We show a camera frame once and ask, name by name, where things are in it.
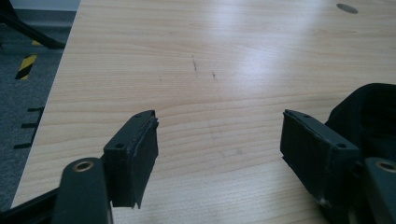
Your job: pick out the black metal stand leg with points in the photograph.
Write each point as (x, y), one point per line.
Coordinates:
(29, 29)

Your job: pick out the grey round table grommet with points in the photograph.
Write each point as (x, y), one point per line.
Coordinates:
(347, 8)

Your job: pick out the black floor tape marking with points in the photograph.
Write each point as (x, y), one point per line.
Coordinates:
(31, 125)

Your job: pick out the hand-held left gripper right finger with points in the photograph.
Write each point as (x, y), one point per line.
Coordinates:
(311, 149)

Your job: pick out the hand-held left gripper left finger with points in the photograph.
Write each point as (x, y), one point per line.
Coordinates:
(130, 161)

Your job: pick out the yellow black striped floor tape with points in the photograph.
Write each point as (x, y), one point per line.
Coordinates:
(26, 66)

